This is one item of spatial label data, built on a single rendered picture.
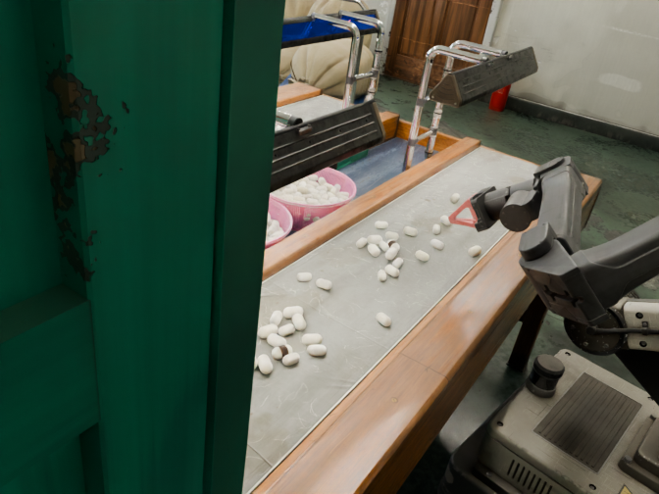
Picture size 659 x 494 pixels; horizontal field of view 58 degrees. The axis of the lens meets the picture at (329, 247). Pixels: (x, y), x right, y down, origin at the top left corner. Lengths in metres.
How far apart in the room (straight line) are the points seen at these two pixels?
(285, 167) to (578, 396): 0.98
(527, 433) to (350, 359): 0.52
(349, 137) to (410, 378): 0.42
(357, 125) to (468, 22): 4.74
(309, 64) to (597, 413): 3.20
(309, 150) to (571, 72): 4.77
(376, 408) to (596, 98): 4.85
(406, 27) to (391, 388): 5.21
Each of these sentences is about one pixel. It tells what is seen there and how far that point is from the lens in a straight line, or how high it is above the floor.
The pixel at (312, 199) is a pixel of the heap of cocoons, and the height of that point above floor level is 0.75.
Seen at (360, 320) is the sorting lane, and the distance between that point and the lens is 1.14.
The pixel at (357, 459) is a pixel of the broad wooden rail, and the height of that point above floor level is 0.76.
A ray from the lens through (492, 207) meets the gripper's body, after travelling 1.21.
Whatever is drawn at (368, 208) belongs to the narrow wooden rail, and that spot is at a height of 0.76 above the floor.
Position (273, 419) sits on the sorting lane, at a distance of 0.93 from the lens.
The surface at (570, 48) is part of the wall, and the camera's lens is 5.59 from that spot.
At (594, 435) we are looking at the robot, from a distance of 1.50.
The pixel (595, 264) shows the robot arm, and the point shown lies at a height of 1.10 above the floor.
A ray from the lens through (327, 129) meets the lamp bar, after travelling 0.98.
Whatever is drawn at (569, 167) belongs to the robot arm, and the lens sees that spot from 1.13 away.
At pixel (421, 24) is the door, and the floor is 0.54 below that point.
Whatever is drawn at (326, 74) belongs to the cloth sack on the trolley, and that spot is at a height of 0.41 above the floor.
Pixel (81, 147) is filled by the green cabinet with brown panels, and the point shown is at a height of 1.35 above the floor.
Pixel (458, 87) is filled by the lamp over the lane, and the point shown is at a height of 1.08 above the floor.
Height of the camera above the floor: 1.42
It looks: 30 degrees down
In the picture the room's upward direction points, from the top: 9 degrees clockwise
